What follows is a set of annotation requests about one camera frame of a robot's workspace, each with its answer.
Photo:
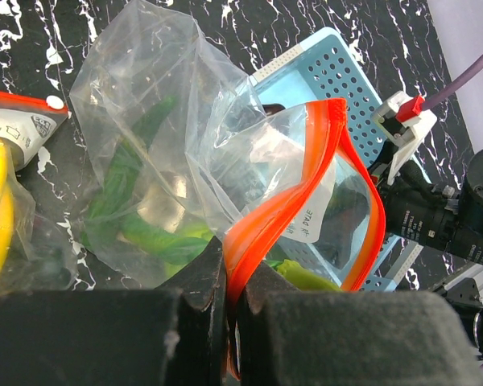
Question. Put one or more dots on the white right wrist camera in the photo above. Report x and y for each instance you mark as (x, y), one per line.
(404, 122)

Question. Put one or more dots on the light green round fruit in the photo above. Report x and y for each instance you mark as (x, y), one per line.
(302, 278)

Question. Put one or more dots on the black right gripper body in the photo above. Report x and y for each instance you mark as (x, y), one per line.
(433, 215)

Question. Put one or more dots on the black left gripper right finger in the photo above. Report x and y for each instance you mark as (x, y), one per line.
(290, 337)

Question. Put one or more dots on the clear zip top bag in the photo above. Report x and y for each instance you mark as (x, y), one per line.
(39, 257)

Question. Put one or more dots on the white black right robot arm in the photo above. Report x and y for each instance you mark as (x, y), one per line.
(432, 215)

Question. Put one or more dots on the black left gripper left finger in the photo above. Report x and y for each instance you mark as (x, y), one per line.
(173, 334)

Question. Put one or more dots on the clear zip bag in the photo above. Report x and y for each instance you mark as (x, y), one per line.
(39, 257)
(270, 164)

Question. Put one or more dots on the green chili pepper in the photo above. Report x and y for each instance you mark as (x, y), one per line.
(102, 219)

